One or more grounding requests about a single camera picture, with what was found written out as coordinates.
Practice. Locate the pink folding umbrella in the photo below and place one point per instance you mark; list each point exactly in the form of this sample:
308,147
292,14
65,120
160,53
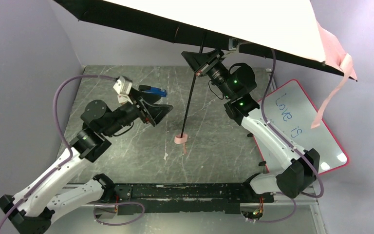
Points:
149,32

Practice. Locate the blue black stapler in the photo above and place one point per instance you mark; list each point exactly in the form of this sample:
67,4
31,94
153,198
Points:
153,90

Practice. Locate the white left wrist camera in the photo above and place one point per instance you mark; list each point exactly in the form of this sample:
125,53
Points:
123,87

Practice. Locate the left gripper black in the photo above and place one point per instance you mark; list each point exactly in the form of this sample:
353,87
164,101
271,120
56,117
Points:
146,110

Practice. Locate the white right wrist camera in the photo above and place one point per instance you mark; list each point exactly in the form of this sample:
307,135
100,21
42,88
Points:
233,43

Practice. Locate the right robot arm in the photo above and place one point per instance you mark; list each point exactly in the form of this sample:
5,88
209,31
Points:
298,166

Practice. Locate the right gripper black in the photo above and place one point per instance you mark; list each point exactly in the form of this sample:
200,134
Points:
207,64

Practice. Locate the red framed whiteboard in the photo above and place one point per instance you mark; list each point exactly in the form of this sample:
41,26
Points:
292,112

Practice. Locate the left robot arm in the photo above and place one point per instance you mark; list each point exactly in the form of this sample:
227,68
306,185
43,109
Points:
35,208

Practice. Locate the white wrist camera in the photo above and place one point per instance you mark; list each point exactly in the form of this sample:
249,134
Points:
123,87
233,43

